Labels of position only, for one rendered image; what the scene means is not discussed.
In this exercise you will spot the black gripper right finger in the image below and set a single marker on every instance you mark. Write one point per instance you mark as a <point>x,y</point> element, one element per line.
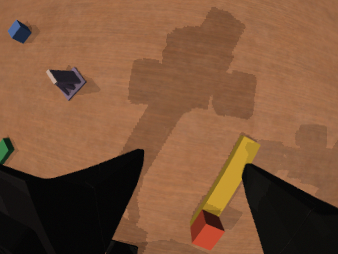
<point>288,220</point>

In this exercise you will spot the green rectangular bar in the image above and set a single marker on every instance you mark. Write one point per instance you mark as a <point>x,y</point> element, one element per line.
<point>6,150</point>

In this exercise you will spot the yellow bar with dark red end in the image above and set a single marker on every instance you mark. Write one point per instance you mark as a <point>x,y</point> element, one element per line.
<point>206,227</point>

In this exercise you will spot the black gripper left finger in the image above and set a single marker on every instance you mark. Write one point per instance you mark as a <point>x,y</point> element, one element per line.
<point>76,213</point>

